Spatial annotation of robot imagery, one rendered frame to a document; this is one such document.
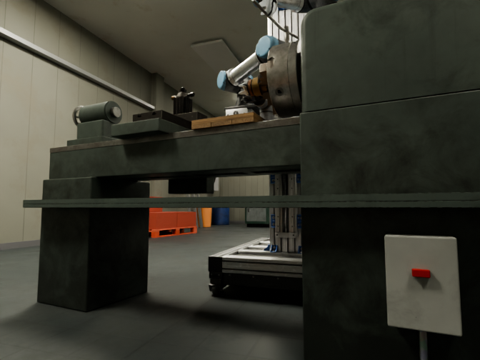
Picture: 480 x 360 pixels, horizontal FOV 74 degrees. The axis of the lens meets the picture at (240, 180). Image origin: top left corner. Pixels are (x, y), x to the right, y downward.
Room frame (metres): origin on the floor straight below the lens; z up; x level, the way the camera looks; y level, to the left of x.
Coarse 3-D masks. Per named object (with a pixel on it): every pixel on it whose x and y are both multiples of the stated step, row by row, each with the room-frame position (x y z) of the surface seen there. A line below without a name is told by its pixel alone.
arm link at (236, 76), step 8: (264, 40) 1.62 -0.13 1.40; (272, 40) 1.59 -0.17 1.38; (280, 40) 1.64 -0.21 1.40; (256, 48) 1.66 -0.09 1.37; (264, 48) 1.62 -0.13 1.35; (256, 56) 1.69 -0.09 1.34; (264, 56) 1.63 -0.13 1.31; (240, 64) 1.84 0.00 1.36; (248, 64) 1.78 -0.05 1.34; (256, 64) 1.74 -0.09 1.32; (224, 72) 1.93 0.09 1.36; (232, 72) 1.90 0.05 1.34; (240, 72) 1.85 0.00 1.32; (248, 72) 1.82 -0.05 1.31; (224, 80) 1.93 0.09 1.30; (232, 80) 1.92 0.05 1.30; (240, 80) 1.91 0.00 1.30; (224, 88) 1.96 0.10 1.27; (232, 88) 1.97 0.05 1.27; (240, 88) 2.01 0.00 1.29
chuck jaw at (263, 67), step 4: (268, 60) 1.27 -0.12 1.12; (272, 60) 1.26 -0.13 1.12; (260, 64) 1.30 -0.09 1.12; (264, 64) 1.29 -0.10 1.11; (268, 64) 1.27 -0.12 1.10; (272, 64) 1.26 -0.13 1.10; (260, 68) 1.30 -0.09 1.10; (264, 68) 1.29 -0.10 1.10; (260, 72) 1.30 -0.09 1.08; (264, 72) 1.30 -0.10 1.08; (260, 76) 1.35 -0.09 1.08; (264, 76) 1.33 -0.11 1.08; (260, 80) 1.36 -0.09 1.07; (264, 80) 1.36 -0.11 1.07; (260, 84) 1.40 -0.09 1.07; (264, 84) 1.39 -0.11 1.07
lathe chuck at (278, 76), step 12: (276, 48) 1.28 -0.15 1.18; (288, 48) 1.25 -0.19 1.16; (276, 60) 1.25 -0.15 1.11; (276, 72) 1.25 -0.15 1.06; (276, 84) 1.26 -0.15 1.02; (288, 84) 1.24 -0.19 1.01; (276, 96) 1.29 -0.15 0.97; (288, 96) 1.27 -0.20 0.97; (276, 108) 1.33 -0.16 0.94; (288, 108) 1.32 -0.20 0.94
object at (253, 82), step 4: (252, 80) 1.42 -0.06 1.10; (256, 80) 1.41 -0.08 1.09; (248, 84) 1.43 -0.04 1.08; (252, 84) 1.42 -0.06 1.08; (256, 84) 1.41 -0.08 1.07; (248, 88) 1.43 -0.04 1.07; (252, 88) 1.42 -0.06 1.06; (256, 88) 1.41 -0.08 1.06; (260, 88) 1.41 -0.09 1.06; (264, 88) 1.41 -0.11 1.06; (268, 88) 1.45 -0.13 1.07; (248, 92) 1.44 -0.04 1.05; (252, 92) 1.44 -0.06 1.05; (256, 92) 1.43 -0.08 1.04; (260, 92) 1.42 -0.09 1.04; (264, 92) 1.44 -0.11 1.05
